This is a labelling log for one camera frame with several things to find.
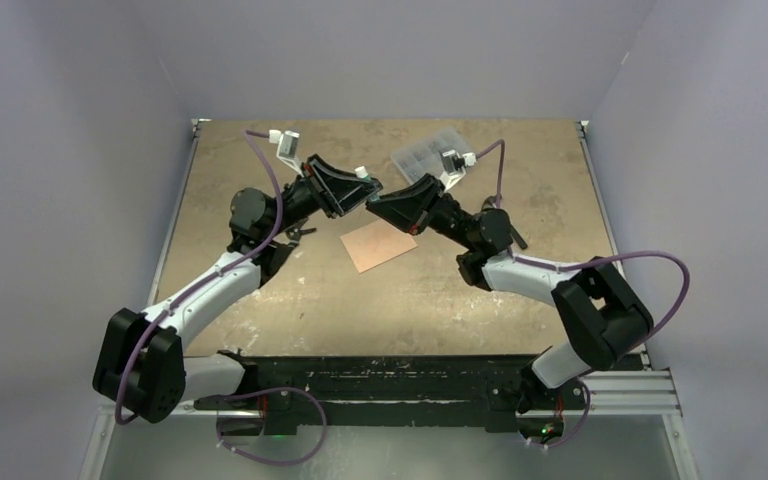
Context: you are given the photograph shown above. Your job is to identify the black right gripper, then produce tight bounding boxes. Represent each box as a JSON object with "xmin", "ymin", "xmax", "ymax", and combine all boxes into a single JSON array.
[{"xmin": 367, "ymin": 173, "xmax": 477, "ymax": 251}]

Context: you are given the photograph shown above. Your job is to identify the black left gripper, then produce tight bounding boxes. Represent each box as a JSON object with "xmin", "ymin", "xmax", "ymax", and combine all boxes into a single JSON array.
[{"xmin": 265, "ymin": 155, "xmax": 381, "ymax": 240}]

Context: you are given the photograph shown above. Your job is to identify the pink and cream envelope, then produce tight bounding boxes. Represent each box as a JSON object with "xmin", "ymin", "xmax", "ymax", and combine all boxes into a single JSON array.
[{"xmin": 340, "ymin": 220, "xmax": 417, "ymax": 273}]

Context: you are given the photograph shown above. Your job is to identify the green and white marker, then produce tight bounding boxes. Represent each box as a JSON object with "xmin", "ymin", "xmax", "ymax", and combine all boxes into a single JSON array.
[{"xmin": 354, "ymin": 166, "xmax": 381, "ymax": 201}]

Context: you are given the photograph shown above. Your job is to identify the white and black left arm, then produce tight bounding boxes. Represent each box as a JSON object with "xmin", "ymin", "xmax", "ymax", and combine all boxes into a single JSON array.
[{"xmin": 92, "ymin": 155, "xmax": 382, "ymax": 424}]

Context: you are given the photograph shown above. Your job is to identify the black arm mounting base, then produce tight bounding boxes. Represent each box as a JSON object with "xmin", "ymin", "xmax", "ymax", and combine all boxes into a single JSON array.
[{"xmin": 125, "ymin": 354, "xmax": 644, "ymax": 435}]

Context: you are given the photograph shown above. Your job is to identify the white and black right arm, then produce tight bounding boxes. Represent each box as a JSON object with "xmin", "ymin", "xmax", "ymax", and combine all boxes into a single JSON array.
[{"xmin": 366, "ymin": 174, "xmax": 654, "ymax": 407}]

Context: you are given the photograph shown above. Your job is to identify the black pruning shears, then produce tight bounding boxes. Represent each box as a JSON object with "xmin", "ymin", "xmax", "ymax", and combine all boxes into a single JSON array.
[{"xmin": 285, "ymin": 226, "xmax": 317, "ymax": 248}]

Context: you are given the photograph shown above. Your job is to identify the clear plastic organizer box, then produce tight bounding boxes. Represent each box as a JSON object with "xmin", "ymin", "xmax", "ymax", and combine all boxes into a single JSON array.
[{"xmin": 390, "ymin": 126, "xmax": 474, "ymax": 184}]

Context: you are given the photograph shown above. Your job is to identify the small black hammer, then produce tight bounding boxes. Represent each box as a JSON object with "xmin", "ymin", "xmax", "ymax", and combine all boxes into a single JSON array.
[{"xmin": 481, "ymin": 196, "xmax": 528, "ymax": 250}]

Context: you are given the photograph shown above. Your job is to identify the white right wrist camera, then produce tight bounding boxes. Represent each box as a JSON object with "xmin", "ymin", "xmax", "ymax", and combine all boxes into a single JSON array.
[{"xmin": 439, "ymin": 149, "xmax": 477, "ymax": 191}]

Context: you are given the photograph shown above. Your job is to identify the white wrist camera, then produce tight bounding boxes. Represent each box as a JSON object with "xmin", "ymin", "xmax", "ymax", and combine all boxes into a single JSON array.
[
  {"xmin": 268, "ymin": 129, "xmax": 302, "ymax": 175},
  {"xmin": 439, "ymin": 149, "xmax": 477, "ymax": 191}
]

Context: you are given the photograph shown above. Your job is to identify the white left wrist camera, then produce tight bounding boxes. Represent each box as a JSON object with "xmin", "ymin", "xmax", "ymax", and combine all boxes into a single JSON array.
[{"xmin": 268, "ymin": 129, "xmax": 302, "ymax": 175}]

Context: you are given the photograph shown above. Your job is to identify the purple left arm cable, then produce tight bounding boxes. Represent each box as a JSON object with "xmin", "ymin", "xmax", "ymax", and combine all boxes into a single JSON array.
[{"xmin": 113, "ymin": 129, "xmax": 329, "ymax": 467}]

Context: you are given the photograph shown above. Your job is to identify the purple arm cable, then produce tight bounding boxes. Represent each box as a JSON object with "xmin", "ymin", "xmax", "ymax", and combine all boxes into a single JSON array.
[
  {"xmin": 113, "ymin": 129, "xmax": 329, "ymax": 467},
  {"xmin": 475, "ymin": 139, "xmax": 693, "ymax": 452}
]

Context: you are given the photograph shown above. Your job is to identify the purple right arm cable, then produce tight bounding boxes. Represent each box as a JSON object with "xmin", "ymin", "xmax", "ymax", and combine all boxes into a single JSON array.
[{"xmin": 475, "ymin": 139, "xmax": 693, "ymax": 452}]

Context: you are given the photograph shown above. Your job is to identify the aluminium extrusion frame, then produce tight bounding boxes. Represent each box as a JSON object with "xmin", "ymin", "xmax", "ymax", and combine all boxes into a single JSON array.
[{"xmin": 92, "ymin": 129, "xmax": 663, "ymax": 452}]

